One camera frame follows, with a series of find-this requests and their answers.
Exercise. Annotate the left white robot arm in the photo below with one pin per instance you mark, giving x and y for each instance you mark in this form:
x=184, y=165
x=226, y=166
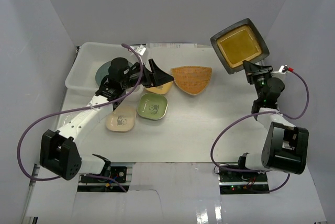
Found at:
x=59, y=151

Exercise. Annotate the orange woven fan basket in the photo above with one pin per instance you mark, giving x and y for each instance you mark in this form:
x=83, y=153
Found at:
x=193, y=80

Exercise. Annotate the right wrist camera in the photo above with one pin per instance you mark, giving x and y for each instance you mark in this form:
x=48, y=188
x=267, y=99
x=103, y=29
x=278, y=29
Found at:
x=285, y=68

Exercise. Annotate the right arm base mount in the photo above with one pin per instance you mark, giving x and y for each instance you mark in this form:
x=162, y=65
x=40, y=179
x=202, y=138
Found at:
x=230, y=178

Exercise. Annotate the blue label sticker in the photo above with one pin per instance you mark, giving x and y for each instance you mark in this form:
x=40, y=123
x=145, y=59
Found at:
x=247, y=50

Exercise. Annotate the green square panda dish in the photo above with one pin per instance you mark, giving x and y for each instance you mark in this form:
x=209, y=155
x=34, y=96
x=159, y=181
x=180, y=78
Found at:
x=152, y=106

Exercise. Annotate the blue-grey round plate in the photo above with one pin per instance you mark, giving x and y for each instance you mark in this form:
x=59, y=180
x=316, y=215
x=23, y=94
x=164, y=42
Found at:
x=102, y=72

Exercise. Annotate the cream square panda dish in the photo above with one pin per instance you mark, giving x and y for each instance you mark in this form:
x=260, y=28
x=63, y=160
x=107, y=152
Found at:
x=122, y=119

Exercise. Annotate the yellow square panda dish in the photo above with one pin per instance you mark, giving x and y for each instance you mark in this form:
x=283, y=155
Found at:
x=160, y=90

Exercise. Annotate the black square amber plate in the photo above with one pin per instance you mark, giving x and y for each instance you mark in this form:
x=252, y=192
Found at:
x=242, y=34

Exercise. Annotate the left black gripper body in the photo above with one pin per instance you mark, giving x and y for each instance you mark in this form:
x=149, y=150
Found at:
x=151, y=73

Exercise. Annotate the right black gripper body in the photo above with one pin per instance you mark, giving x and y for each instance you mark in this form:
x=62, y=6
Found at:
x=259, y=80

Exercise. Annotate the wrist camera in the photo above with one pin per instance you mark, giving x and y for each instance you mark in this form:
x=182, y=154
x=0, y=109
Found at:
x=285, y=68
x=140, y=50

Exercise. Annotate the white plastic bin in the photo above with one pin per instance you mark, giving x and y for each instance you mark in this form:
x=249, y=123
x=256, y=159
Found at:
x=90, y=58

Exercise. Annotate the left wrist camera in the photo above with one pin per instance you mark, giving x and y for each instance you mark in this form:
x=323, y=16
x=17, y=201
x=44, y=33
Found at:
x=140, y=50

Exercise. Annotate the papers at table back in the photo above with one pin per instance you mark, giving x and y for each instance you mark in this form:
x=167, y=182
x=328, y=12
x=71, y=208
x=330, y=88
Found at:
x=171, y=45

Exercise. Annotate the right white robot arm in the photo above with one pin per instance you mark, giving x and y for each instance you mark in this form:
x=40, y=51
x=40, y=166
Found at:
x=285, y=147

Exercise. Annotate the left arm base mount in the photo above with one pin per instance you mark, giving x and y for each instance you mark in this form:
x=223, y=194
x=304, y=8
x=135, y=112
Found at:
x=119, y=173

